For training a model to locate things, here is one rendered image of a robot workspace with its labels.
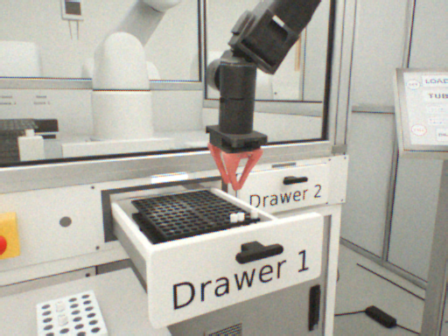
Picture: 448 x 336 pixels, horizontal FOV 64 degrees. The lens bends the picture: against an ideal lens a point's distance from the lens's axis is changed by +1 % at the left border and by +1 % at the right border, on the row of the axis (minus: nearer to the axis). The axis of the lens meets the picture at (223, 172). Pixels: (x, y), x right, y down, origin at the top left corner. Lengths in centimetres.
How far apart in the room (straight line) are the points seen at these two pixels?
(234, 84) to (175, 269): 28
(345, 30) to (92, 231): 80
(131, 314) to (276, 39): 49
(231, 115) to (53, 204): 39
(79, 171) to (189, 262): 34
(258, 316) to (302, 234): 54
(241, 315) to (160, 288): 58
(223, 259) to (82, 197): 35
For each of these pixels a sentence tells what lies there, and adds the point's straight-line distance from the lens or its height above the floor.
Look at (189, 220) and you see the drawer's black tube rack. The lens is 64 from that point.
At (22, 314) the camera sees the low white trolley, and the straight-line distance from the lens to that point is 72.
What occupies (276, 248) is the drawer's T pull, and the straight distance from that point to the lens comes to 51.
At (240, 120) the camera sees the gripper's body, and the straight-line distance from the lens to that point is 56.
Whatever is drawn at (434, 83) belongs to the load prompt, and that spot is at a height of 115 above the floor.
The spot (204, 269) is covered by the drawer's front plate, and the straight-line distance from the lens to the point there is 50.
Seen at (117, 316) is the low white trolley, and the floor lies 76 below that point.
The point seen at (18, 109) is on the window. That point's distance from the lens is 74.
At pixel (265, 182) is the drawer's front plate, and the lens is 89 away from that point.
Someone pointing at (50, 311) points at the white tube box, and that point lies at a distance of 64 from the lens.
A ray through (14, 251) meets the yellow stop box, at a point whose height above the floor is 85.
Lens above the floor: 112
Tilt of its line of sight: 12 degrees down
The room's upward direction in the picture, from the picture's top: straight up
